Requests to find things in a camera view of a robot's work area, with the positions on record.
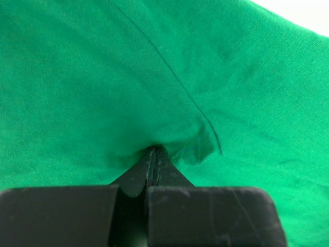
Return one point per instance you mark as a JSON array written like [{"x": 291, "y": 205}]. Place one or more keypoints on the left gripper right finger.
[{"x": 180, "y": 214}]

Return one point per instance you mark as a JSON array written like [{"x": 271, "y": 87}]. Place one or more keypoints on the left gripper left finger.
[{"x": 106, "y": 215}]

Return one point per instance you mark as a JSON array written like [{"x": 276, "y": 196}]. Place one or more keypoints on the green t shirt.
[{"x": 236, "y": 94}]

